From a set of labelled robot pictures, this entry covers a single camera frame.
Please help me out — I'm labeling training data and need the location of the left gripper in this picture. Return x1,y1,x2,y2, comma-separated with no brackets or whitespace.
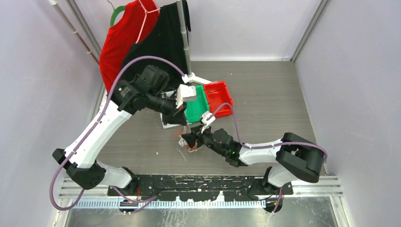
146,89,188,126

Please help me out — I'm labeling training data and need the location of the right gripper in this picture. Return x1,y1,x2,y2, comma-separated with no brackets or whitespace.
182,123,227,157

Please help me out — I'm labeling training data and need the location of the orange cable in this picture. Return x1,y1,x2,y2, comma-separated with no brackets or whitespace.
171,133,201,154

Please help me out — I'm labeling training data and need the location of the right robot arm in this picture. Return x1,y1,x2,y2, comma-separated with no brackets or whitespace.
181,126,328,194

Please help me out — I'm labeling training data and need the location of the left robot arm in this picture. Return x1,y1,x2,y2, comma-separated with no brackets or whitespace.
52,65,195,195

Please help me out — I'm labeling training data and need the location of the grey plastic bin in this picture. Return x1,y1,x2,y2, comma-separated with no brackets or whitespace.
160,113,181,129

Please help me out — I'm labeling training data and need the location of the green plastic bin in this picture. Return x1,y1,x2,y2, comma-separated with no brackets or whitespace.
185,85,209,123

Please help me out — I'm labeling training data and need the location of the white clothes rack stand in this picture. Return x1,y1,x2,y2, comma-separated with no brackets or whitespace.
174,0,211,84

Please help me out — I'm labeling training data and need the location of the red plastic bin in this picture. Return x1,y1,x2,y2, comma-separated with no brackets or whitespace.
203,81,234,113

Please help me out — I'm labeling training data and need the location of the black t-shirt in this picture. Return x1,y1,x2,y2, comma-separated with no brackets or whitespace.
120,3,188,88

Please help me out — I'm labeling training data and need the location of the red t-shirt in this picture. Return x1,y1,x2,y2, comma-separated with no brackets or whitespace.
99,0,159,91

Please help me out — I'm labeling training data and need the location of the pink hanger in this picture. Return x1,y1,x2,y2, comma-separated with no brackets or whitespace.
135,0,160,44

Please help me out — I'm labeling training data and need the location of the green hanger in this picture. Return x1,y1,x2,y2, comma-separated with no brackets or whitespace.
107,0,126,27

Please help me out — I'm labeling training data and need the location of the red white rod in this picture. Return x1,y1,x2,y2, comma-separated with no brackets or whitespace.
48,0,99,65

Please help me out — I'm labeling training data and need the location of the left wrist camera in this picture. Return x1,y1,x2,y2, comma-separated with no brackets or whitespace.
176,84,197,109

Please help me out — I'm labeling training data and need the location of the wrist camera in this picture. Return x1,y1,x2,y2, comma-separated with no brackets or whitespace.
176,84,197,109
200,111,216,133

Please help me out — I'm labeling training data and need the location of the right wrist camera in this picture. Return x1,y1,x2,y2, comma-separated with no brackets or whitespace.
200,111,216,133

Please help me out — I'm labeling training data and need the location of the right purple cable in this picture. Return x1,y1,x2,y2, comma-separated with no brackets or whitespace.
208,102,328,215

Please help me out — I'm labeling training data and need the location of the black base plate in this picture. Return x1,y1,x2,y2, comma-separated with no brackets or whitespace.
107,175,294,202

